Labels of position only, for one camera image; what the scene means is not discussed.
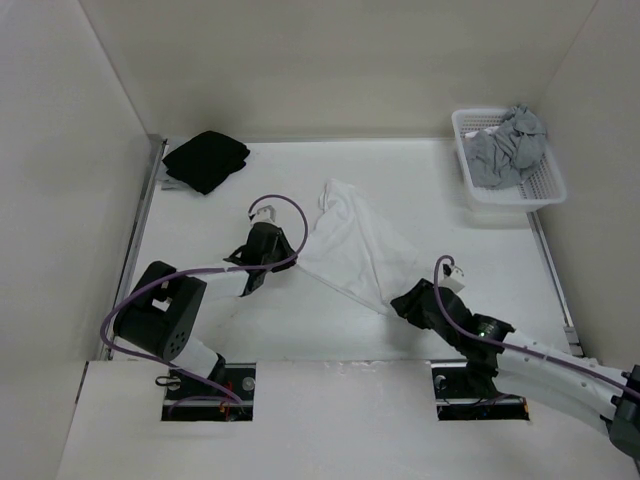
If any white tank top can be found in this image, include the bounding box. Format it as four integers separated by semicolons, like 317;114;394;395
298;179;432;316

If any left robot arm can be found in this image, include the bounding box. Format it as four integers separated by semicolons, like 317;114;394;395
113;221;295;399

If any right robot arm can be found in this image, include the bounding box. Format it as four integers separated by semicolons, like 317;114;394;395
391;279;639;460

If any folded black tank top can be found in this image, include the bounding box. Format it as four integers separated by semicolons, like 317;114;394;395
163;130;250;195

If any grey tank top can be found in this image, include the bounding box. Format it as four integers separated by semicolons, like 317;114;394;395
464;104;547;190

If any white plastic basket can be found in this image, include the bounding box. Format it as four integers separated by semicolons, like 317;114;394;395
451;104;567;213

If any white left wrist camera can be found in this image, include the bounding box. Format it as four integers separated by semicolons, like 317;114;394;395
249;205;276;225

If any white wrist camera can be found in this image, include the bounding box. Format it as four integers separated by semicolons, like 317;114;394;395
249;205;276;225
439;264;466;294

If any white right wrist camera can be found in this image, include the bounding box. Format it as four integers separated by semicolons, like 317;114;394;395
439;264;466;294

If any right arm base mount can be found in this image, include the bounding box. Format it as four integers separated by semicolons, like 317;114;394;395
431;361;530;421

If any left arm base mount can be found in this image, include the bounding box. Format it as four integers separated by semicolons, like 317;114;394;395
155;363;257;423

